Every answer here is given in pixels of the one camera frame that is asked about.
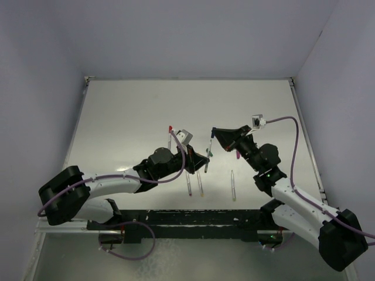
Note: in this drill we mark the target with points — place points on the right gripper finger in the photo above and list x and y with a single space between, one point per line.
238 131
227 141

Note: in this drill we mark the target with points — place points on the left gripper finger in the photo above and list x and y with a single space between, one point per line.
197 157
197 165

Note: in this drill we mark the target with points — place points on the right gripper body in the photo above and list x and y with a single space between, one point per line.
245 146

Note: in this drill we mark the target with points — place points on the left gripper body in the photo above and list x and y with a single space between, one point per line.
188 162

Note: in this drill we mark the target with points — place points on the yellow marker pen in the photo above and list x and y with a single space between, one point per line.
199 180

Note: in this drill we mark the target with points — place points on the purple marker pen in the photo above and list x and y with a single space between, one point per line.
188 184

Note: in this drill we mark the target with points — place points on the red marker pen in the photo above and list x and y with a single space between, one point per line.
169 141

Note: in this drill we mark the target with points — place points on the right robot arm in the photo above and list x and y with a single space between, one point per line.
336 235

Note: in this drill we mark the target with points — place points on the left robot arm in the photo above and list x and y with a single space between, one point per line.
71 194

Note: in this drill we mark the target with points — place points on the green marker pen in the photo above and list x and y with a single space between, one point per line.
233 187

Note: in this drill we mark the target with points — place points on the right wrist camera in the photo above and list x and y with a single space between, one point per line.
258 121

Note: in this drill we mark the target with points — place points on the aluminium frame rail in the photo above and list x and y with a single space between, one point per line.
68 227

